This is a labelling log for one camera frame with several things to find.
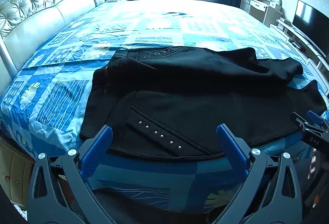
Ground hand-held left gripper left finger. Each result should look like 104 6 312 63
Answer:
27 124 121 224

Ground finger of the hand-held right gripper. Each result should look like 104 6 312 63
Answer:
306 110 329 128
290 112 313 134

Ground white dressing table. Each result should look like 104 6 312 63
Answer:
240 0 283 28

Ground cream tufted bed headboard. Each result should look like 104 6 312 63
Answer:
0 0 106 83

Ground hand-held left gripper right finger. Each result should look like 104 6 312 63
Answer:
206 123 302 224

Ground black studded pants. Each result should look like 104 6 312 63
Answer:
79 47 327 158

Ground blue patterned bedsheet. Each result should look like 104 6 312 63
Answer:
0 0 329 214

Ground beige bedside cabinet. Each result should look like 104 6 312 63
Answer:
0 134 35 211

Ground white television stand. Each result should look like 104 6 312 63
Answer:
269 17 329 78

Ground black flat television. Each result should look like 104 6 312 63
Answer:
293 0 329 59

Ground person's right hand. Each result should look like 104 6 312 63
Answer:
308 149 318 178

